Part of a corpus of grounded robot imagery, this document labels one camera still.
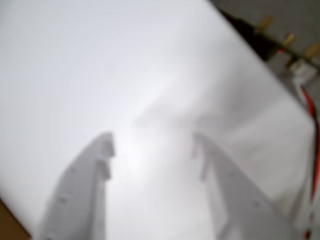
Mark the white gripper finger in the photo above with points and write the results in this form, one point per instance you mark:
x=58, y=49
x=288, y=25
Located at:
x=75, y=200
x=245, y=190

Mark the brown cardboard box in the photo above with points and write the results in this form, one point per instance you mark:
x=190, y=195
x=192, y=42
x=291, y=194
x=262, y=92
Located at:
x=8, y=225

